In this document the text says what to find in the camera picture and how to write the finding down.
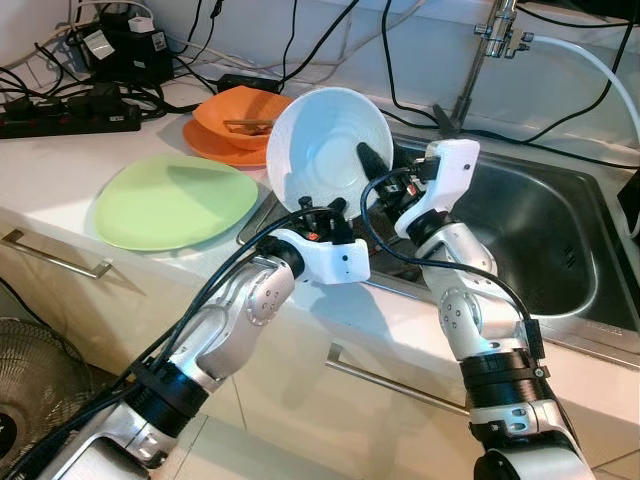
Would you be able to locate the orange plate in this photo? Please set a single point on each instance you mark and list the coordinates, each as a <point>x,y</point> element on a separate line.
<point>205,148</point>

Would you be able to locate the stainless steel sink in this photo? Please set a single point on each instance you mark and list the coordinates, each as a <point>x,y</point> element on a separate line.
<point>560,230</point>

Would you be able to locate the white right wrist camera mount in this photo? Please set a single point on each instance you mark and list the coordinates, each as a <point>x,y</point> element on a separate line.
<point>450,175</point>

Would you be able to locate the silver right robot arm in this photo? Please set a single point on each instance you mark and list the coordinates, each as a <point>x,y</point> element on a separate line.
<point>490,340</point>

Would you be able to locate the orange bowl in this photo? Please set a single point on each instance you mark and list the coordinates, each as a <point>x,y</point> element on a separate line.
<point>235,105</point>

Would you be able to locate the white bowl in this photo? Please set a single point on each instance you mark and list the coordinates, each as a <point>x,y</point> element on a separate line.
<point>320,140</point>

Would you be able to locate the black power supply box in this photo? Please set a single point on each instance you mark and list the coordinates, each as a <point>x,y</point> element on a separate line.
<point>125,55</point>

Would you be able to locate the black appliance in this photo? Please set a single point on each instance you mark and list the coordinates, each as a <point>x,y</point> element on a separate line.
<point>629,205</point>

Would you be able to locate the chrome sink faucet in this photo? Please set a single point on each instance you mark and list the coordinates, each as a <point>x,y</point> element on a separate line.
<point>500,38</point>

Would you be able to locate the grey floor fan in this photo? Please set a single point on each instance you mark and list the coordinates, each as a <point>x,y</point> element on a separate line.
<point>40,390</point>

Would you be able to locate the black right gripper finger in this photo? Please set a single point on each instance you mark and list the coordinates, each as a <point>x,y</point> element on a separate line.
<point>372,168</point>

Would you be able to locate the black adapter brick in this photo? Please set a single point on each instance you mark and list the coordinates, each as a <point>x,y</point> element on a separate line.
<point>250,84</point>

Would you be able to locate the black power strip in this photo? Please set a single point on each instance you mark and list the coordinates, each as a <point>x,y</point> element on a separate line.
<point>60,120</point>

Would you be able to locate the light green plate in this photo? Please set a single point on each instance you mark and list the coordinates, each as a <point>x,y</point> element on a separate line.
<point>170,205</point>

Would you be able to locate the white plug adapter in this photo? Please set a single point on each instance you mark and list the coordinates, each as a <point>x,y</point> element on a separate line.
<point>140,23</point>

